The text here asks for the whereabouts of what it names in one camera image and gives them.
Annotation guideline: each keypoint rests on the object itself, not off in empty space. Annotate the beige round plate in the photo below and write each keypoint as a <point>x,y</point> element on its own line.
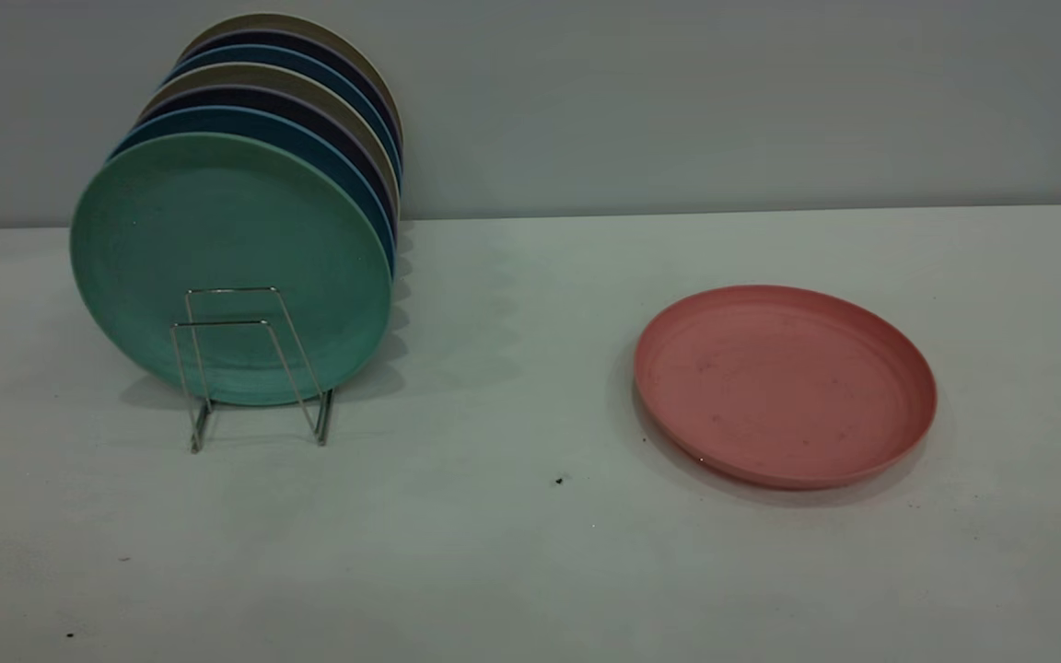
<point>282,20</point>
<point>263,75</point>

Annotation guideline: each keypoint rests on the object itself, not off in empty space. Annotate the green round plate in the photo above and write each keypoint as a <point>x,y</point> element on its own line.
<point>217,230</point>

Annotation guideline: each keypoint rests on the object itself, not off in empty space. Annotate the dark purple round plate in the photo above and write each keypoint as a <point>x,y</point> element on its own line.
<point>302,40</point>
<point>254,97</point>

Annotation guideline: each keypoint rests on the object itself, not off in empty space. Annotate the pink round plate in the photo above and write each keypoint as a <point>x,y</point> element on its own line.
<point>779,387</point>

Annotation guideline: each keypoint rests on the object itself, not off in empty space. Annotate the blue round plate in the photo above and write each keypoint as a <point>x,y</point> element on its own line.
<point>245,120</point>
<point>282,55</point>

